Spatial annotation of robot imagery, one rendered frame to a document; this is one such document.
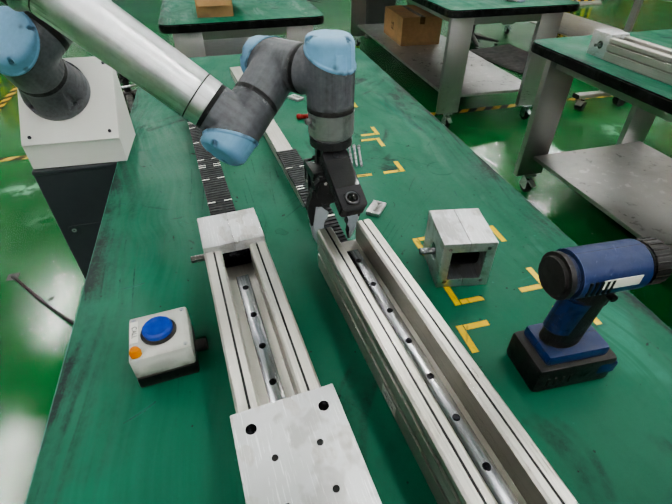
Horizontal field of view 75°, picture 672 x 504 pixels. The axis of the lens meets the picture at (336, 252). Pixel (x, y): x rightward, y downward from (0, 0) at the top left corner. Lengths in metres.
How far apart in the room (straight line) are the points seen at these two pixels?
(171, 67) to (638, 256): 0.63
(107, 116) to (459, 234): 0.91
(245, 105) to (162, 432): 0.46
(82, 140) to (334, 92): 0.75
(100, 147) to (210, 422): 0.83
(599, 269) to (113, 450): 0.61
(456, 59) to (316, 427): 2.96
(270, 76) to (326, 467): 0.54
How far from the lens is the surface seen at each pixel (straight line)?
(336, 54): 0.67
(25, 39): 1.13
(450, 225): 0.76
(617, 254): 0.58
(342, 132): 0.71
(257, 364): 0.61
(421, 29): 4.56
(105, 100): 1.28
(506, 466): 0.55
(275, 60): 0.73
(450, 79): 3.27
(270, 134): 1.23
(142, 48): 0.70
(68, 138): 1.27
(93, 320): 0.81
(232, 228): 0.75
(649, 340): 0.83
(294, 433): 0.46
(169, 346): 0.64
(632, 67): 2.17
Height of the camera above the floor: 1.31
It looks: 39 degrees down
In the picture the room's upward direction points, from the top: straight up
